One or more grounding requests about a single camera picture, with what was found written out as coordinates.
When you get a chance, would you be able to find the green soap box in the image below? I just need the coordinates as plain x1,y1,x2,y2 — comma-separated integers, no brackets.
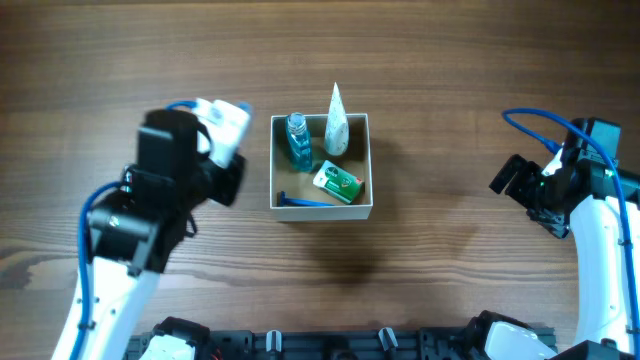
313,160,364,205

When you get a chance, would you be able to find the white cardboard box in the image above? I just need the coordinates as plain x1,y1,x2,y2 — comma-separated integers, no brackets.
269,113,374,222

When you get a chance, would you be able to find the blue mouthwash bottle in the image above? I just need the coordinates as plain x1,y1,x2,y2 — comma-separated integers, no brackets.
286,112,313,172

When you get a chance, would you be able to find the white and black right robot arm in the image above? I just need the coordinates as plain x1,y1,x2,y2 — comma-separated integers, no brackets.
489,111,639,359

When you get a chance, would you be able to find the blue disposable razor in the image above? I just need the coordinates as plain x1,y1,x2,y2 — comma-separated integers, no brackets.
277,191,329,207

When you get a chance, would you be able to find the white lotion tube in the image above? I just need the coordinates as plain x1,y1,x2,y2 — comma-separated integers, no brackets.
324,83,349,157

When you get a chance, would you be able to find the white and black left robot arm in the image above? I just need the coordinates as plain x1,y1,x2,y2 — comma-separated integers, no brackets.
53,100,252,359

